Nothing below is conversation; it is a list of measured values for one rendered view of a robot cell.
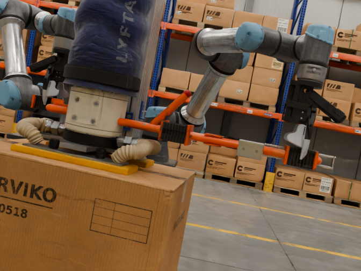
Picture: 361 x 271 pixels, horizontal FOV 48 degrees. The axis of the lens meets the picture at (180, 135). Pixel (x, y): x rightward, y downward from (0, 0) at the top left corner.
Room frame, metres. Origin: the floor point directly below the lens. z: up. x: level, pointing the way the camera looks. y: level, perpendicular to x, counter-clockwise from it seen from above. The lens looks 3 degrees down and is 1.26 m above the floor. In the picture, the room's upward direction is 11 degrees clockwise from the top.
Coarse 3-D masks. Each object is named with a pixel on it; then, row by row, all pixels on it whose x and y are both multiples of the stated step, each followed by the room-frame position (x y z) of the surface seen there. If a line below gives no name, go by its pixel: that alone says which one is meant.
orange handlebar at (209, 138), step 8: (48, 104) 1.20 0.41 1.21; (64, 104) 1.49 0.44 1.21; (56, 112) 1.20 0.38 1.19; (64, 112) 1.19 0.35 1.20; (120, 120) 1.16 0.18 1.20; (128, 120) 1.16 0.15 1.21; (136, 120) 1.20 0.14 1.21; (136, 128) 1.15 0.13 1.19; (144, 128) 1.15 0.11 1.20; (152, 128) 1.14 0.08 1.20; (192, 136) 1.12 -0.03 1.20; (200, 136) 1.12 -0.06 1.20; (208, 136) 1.12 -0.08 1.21; (216, 136) 1.11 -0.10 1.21; (208, 144) 1.11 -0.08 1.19; (216, 144) 1.11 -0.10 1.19; (224, 144) 1.11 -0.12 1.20; (232, 144) 1.10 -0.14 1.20; (264, 152) 1.09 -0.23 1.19; (272, 152) 1.08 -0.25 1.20; (280, 152) 1.08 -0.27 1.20; (320, 160) 1.07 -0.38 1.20
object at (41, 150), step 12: (12, 144) 1.09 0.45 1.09; (24, 144) 1.10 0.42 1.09; (36, 144) 1.13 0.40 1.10; (48, 144) 1.11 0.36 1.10; (48, 156) 1.07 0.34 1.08; (60, 156) 1.06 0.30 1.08; (72, 156) 1.06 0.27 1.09; (84, 156) 1.07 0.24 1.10; (96, 156) 1.08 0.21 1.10; (96, 168) 1.04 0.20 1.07; (108, 168) 1.04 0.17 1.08; (120, 168) 1.03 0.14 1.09; (132, 168) 1.07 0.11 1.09
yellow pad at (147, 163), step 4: (108, 152) 1.25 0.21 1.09; (108, 156) 1.24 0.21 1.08; (128, 160) 1.23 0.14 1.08; (132, 160) 1.23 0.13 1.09; (136, 160) 1.23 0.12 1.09; (140, 160) 1.24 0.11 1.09; (144, 160) 1.26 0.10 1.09; (148, 160) 1.28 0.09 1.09; (152, 160) 1.30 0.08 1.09; (132, 164) 1.22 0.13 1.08; (136, 164) 1.22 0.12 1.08; (140, 164) 1.22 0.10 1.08; (144, 164) 1.22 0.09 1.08; (148, 164) 1.24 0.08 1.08; (152, 164) 1.29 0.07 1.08
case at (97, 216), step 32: (0, 160) 1.03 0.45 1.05; (32, 160) 1.02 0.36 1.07; (0, 192) 1.03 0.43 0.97; (32, 192) 1.01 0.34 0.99; (64, 192) 1.00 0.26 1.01; (96, 192) 0.99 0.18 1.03; (128, 192) 0.97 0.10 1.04; (160, 192) 0.96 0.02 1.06; (0, 224) 1.02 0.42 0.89; (32, 224) 1.01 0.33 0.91; (64, 224) 1.00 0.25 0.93; (96, 224) 0.98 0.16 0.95; (128, 224) 0.97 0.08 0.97; (160, 224) 0.96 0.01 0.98; (0, 256) 1.02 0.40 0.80; (32, 256) 1.01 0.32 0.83; (64, 256) 0.99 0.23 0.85; (96, 256) 0.98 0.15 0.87; (128, 256) 0.97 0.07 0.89; (160, 256) 0.95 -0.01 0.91
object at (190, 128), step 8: (168, 120) 1.19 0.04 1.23; (160, 128) 1.13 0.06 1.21; (168, 128) 1.11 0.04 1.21; (176, 128) 1.11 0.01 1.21; (184, 128) 1.11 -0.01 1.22; (192, 128) 1.17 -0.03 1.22; (160, 136) 1.13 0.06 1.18; (168, 136) 1.11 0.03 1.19; (176, 136) 1.11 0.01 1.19; (184, 136) 1.11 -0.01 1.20; (184, 144) 1.11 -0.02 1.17
